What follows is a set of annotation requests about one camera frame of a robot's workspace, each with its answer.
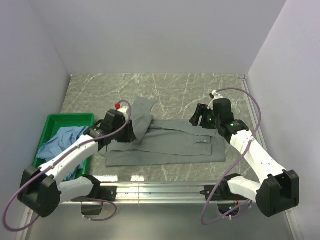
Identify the aluminium mounting rail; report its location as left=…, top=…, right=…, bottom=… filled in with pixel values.
left=62, top=181, right=256, bottom=205

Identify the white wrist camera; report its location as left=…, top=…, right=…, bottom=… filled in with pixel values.
left=207, top=90, right=224, bottom=110
left=115, top=103, right=130, bottom=120

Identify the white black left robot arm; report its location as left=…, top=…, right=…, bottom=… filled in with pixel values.
left=17, top=106, right=136, bottom=218

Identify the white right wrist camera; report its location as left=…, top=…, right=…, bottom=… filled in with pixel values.
left=207, top=90, right=224, bottom=110

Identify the green plastic bin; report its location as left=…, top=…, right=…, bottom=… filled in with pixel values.
left=33, top=113, right=95, bottom=168

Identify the grey long sleeve shirt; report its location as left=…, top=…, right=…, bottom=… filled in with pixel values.
left=99, top=97, right=226, bottom=167

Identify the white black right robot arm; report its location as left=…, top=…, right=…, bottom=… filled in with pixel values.
left=189, top=98, right=300, bottom=217

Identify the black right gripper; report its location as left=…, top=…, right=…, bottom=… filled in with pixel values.
left=189, top=103, right=221, bottom=130

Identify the blue long sleeve shirt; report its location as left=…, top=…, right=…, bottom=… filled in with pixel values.
left=36, top=125, right=88, bottom=181

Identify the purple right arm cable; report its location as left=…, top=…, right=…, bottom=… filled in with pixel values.
left=200, top=87, right=262, bottom=226

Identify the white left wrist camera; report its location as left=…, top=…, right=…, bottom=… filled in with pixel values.
left=115, top=103, right=130, bottom=120

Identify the aluminium side rail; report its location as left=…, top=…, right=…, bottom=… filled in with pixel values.
left=238, top=74, right=268, bottom=151

